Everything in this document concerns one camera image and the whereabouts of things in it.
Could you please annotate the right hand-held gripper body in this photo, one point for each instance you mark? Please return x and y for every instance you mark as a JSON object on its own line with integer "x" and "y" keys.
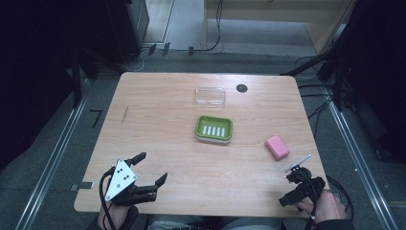
{"x": 303, "y": 180}

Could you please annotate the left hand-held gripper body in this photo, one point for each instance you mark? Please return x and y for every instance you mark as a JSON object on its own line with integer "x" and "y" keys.
{"x": 121, "y": 179}

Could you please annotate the pink soap bar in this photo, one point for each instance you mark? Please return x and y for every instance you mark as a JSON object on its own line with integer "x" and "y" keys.
{"x": 277, "y": 147}

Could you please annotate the green soap dish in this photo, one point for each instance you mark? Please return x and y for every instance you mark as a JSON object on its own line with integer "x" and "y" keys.
{"x": 214, "y": 129}

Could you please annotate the clear plastic lid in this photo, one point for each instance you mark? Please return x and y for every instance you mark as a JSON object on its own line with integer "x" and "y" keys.
{"x": 209, "y": 96}

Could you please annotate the person's right hand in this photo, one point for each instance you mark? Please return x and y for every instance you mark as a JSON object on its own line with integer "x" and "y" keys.
{"x": 324, "y": 204}

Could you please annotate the person's left hand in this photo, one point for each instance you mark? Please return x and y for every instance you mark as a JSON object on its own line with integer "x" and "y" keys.
{"x": 112, "y": 217}

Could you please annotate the black metal stand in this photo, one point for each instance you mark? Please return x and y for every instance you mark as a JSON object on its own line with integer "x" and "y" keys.
{"x": 76, "y": 80}

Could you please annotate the dark power plug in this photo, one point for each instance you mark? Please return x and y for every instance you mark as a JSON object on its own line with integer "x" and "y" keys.
{"x": 165, "y": 48}
{"x": 152, "y": 49}
{"x": 191, "y": 50}

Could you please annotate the dark round table grommet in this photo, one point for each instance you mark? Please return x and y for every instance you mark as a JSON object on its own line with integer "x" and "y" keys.
{"x": 241, "y": 88}

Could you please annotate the black cabinet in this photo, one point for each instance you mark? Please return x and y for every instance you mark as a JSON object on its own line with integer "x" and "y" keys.
{"x": 127, "y": 28}

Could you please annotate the grey metal floor rail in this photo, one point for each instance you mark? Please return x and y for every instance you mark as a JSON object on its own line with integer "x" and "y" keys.
{"x": 359, "y": 159}
{"x": 52, "y": 159}

